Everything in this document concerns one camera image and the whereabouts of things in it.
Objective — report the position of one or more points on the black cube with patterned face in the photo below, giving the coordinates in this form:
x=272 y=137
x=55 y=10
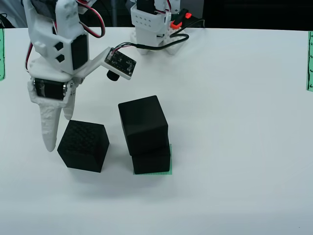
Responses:
x=80 y=147

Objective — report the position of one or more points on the black printed cube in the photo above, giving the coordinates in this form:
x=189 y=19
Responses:
x=151 y=161
x=144 y=124

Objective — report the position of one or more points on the white background panel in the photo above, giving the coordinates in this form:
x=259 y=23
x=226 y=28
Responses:
x=17 y=14

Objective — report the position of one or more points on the thin grey pole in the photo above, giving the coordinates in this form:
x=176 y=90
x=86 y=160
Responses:
x=114 y=12

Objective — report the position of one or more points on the green striped square marker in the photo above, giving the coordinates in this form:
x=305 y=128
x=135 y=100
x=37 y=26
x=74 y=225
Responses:
x=171 y=169

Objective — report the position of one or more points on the black clamp with orange tips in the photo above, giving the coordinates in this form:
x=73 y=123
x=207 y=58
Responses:
x=179 y=20

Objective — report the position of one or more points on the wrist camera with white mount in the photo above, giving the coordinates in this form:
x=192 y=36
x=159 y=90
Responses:
x=119 y=64

